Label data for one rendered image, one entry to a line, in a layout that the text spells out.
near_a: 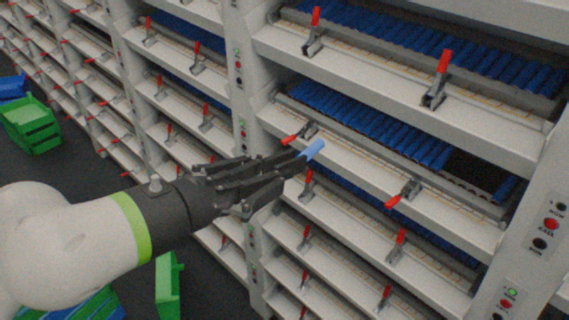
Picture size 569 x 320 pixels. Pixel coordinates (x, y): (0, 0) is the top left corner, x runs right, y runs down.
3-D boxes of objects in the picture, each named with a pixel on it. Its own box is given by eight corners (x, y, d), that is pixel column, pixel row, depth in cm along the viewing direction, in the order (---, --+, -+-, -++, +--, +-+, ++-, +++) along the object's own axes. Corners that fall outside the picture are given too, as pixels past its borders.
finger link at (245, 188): (212, 184, 57) (218, 190, 57) (278, 164, 64) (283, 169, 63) (212, 207, 60) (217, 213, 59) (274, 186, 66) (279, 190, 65)
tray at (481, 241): (490, 267, 73) (499, 243, 66) (259, 126, 107) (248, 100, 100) (546, 188, 79) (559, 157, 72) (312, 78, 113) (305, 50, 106)
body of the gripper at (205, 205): (192, 204, 51) (251, 179, 57) (156, 171, 55) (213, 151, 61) (191, 250, 54) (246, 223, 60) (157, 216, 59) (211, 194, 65)
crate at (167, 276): (165, 333, 157) (187, 329, 159) (155, 303, 145) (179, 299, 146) (165, 269, 180) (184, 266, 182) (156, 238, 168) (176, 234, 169)
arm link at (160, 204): (118, 240, 56) (152, 282, 51) (110, 167, 51) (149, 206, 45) (157, 223, 60) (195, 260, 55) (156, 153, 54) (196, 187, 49)
